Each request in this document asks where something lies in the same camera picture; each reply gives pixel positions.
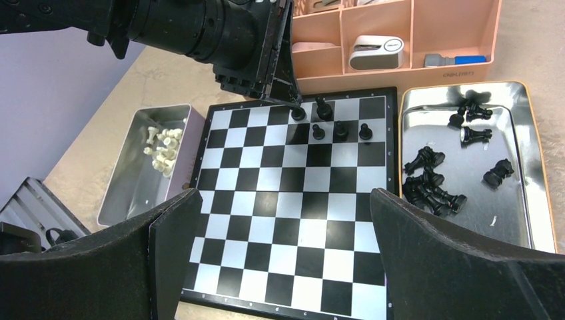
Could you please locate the black white chess board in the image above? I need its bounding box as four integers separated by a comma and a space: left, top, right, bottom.
181, 87, 398, 319

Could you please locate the pile of white chess pieces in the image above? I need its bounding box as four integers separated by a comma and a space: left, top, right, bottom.
143, 126, 184, 179

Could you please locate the pink eraser block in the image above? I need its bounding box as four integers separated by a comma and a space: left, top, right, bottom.
292, 42, 336, 53

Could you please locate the silver metal tin tray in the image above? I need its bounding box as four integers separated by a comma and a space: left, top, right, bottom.
97, 104, 205, 227

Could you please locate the peach plastic desk organizer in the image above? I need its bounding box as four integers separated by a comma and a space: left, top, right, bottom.
292, 1, 502, 94

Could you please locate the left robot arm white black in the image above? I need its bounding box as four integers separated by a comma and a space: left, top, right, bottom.
1, 0, 302, 109

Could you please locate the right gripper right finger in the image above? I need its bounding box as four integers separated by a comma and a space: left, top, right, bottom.
370, 188, 564, 319

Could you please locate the pile of black chess pieces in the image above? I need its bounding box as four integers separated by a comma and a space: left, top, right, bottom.
402, 105, 524, 225

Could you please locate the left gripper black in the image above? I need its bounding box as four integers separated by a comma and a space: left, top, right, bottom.
194, 1, 302, 109

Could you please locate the white stapler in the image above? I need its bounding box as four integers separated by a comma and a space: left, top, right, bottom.
348, 35, 404, 71

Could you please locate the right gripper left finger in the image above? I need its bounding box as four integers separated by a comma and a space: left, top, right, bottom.
1, 189, 203, 319

